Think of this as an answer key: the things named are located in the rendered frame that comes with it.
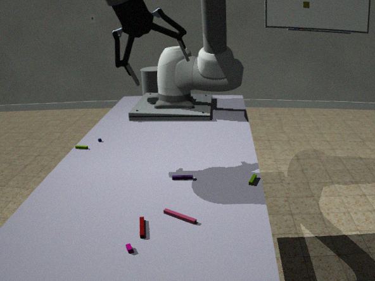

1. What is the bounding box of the small magenta block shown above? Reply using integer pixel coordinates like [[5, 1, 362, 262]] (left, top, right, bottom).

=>
[[126, 244, 133, 253]]

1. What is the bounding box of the pink rod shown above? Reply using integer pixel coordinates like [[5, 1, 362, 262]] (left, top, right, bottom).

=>
[[163, 208, 196, 225]]

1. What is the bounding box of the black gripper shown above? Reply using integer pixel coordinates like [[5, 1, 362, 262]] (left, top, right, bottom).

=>
[[112, 0, 190, 86]]

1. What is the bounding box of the purple rod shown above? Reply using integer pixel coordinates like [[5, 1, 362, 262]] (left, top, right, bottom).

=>
[[172, 175, 193, 180]]

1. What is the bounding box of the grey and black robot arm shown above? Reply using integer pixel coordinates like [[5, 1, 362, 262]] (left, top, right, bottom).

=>
[[147, 0, 244, 109]]

